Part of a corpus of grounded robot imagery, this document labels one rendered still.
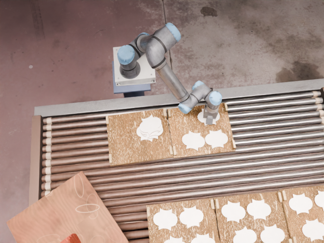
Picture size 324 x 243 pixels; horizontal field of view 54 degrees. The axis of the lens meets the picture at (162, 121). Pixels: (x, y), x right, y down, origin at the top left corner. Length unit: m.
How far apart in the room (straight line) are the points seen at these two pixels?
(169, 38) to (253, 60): 1.97
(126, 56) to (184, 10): 1.89
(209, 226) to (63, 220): 0.85
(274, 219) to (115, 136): 1.11
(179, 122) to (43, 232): 1.06
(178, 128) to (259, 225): 0.78
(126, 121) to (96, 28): 1.83
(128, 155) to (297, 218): 1.10
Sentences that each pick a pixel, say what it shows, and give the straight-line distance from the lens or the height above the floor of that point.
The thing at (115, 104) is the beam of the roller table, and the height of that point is 0.92.
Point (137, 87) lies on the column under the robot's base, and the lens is 2.36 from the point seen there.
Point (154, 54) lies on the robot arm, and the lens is 1.77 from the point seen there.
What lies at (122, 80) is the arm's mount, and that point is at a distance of 2.31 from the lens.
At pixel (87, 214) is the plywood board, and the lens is 1.96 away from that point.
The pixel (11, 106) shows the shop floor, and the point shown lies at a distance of 3.56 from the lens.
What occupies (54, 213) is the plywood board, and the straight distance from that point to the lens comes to 2.01.
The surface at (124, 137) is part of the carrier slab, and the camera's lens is 2.14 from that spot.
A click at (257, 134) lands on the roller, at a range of 2.25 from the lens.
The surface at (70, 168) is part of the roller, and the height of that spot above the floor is 0.92.
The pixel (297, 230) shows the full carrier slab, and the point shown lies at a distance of 2.18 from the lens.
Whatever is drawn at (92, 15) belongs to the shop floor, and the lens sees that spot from 3.93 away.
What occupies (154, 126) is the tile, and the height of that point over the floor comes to 0.97.
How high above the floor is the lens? 2.95
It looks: 68 degrees down
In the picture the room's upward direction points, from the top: 1 degrees clockwise
